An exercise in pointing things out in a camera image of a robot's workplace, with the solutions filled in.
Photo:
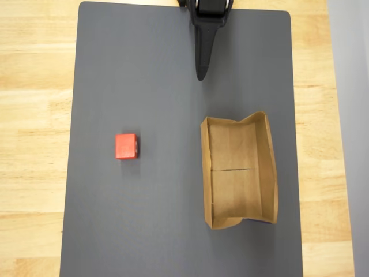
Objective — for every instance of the grey mat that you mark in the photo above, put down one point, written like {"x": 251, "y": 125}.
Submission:
{"x": 161, "y": 202}

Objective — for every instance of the red cube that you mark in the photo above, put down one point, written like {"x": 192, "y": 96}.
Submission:
{"x": 125, "y": 145}

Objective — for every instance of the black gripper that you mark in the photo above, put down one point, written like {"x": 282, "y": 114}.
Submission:
{"x": 206, "y": 21}

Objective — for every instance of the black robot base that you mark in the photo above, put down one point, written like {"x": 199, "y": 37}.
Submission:
{"x": 181, "y": 3}

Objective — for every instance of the brown paper bag tray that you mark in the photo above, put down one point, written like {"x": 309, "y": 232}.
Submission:
{"x": 235, "y": 187}

